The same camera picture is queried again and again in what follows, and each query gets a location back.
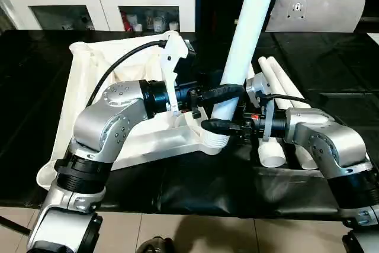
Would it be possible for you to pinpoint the white plastic table top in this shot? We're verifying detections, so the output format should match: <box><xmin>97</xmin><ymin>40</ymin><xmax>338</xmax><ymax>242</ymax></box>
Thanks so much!
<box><xmin>36</xmin><ymin>30</ymin><xmax>229</xmax><ymax>191</ymax></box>

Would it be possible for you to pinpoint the white plastic table leg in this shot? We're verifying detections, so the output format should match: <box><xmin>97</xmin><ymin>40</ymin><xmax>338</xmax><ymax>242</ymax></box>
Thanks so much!
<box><xmin>204</xmin><ymin>0</ymin><xmax>281</xmax><ymax>150</ymax></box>
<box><xmin>256</xmin><ymin>56</ymin><xmax>320</xmax><ymax>171</ymax></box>
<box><xmin>246</xmin><ymin>62</ymin><xmax>287</xmax><ymax>168</ymax></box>
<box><xmin>265</xmin><ymin>56</ymin><xmax>307</xmax><ymax>108</ymax></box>

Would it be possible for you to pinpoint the white glass-door cabinet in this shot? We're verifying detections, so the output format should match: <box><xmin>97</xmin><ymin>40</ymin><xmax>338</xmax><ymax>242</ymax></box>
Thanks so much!
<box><xmin>0</xmin><ymin>0</ymin><xmax>197</xmax><ymax>33</ymax></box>

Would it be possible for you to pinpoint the dark left robot foot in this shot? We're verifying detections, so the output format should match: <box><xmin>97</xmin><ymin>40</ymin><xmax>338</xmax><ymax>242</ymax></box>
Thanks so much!
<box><xmin>138</xmin><ymin>236</ymin><xmax>174</xmax><ymax>253</ymax></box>

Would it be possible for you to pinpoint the black work mat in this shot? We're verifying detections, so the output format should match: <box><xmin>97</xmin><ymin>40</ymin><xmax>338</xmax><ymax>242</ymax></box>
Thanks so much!
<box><xmin>0</xmin><ymin>29</ymin><xmax>379</xmax><ymax>221</ymax></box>

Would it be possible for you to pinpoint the black tripod leg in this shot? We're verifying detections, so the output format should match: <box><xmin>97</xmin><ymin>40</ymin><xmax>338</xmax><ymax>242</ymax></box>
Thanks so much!
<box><xmin>0</xmin><ymin>214</ymin><xmax>29</xmax><ymax>235</ymax></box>

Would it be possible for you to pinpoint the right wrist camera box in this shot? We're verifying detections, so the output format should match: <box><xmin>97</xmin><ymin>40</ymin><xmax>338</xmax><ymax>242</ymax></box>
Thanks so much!
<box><xmin>245</xmin><ymin>76</ymin><xmax>275</xmax><ymax>141</ymax></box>

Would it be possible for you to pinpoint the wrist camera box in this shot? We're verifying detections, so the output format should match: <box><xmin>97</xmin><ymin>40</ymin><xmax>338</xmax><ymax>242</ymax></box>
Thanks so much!
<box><xmin>245</xmin><ymin>76</ymin><xmax>275</xmax><ymax>141</ymax></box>
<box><xmin>160</xmin><ymin>35</ymin><xmax>197</xmax><ymax>117</ymax></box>

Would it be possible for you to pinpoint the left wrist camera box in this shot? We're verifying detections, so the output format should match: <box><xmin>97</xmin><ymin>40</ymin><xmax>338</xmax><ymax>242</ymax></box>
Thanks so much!
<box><xmin>160</xmin><ymin>35</ymin><xmax>197</xmax><ymax>117</ymax></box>

